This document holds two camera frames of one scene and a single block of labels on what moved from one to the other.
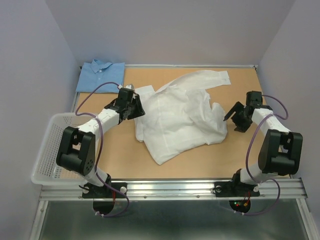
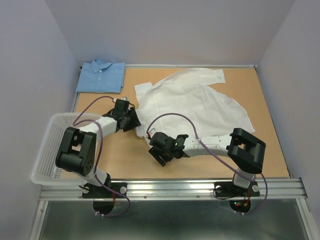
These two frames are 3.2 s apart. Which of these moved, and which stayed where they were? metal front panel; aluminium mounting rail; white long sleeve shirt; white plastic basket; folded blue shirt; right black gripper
Moved: right black gripper; white long sleeve shirt
Stayed: aluminium mounting rail; white plastic basket; metal front panel; folded blue shirt
